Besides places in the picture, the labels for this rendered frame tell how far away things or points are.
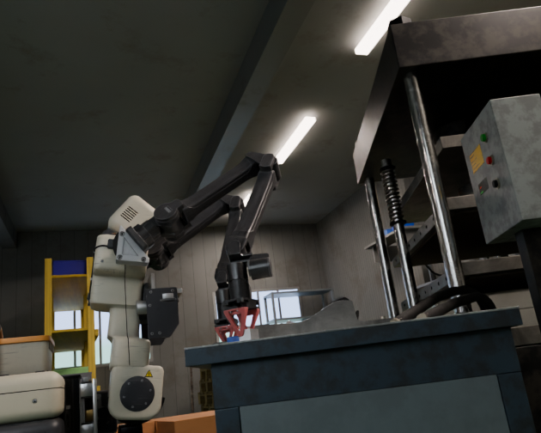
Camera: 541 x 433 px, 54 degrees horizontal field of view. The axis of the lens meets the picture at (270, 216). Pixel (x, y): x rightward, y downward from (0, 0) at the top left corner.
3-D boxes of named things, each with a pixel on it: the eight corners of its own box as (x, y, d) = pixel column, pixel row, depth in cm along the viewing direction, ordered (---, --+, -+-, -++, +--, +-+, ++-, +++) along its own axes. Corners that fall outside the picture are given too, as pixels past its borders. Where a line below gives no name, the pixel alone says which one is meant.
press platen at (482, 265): (464, 275, 192) (460, 262, 194) (402, 311, 297) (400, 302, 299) (666, 250, 192) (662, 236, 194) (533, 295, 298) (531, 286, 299)
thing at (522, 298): (445, 340, 221) (436, 298, 226) (428, 344, 247) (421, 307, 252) (564, 325, 221) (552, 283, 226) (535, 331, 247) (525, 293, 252)
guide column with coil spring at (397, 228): (432, 421, 243) (381, 159, 281) (429, 420, 248) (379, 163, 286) (444, 419, 243) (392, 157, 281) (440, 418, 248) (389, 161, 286)
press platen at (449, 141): (442, 148, 207) (440, 137, 208) (391, 225, 312) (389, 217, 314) (621, 125, 207) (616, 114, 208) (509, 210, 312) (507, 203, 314)
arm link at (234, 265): (227, 264, 155) (223, 260, 150) (251, 260, 154) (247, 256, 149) (231, 288, 153) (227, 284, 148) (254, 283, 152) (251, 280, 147)
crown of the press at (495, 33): (417, 152, 196) (387, 13, 214) (367, 240, 320) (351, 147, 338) (643, 124, 196) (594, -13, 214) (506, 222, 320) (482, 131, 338)
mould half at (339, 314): (242, 356, 170) (238, 313, 174) (248, 358, 195) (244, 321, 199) (398, 336, 170) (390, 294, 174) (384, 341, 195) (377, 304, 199)
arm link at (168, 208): (260, 164, 193) (255, 142, 186) (285, 179, 184) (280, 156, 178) (158, 234, 177) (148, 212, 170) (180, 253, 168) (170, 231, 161)
